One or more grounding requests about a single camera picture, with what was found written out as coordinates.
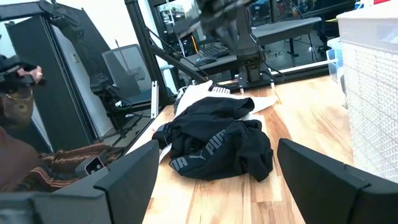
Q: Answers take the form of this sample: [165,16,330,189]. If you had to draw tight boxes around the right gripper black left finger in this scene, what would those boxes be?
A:
[30,139,160,224]

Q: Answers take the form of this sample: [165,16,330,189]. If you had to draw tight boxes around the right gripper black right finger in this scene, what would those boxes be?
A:
[276,138,398,224]

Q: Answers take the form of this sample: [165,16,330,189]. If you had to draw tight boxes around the white cloth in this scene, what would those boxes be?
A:
[174,80,279,123]

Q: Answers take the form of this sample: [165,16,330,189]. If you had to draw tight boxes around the black Puma underwear grey print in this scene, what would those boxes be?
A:
[152,96,274,183]

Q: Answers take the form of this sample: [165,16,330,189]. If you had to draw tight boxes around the black keyboard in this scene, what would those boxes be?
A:
[198,42,231,58]

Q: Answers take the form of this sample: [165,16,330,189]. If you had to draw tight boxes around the grey handheld device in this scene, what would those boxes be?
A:
[74,156,106,179]

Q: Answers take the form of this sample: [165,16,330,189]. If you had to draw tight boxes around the black computer mouse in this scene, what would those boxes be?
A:
[195,55,218,67]

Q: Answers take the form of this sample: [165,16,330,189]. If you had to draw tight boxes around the grey standing desk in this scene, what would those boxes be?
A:
[180,17,323,77]

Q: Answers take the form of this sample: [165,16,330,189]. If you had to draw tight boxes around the white perforated laundry basket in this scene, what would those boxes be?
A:
[337,1,398,184]

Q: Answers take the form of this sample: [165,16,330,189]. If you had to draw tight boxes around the black mesh office chair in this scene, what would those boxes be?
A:
[101,43,155,105]

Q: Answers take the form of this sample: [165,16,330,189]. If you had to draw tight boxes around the person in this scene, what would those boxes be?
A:
[0,55,125,192]

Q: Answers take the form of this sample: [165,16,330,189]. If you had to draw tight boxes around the clear plastic storage bin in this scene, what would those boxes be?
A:
[325,37,346,84]

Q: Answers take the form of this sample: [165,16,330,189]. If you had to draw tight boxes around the black cabinet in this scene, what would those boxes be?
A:
[6,7,99,152]

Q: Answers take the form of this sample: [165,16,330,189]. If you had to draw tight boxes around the black diagonal frame brace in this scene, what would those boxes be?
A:
[145,26,210,84]

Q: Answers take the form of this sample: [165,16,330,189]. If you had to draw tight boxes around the black aluminium frame post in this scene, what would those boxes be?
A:
[124,0,172,108]

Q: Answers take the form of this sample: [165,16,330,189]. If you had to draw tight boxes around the silver aluminium bracket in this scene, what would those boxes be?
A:
[150,80,160,119]

